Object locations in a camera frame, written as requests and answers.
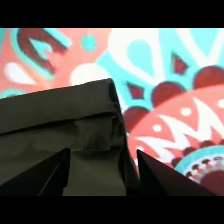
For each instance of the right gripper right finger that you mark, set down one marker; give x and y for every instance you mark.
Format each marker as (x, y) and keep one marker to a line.
(160, 180)

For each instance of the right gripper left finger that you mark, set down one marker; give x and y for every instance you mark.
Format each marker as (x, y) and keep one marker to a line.
(43, 178)

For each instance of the olive green garment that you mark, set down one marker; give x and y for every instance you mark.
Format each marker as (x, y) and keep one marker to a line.
(60, 123)

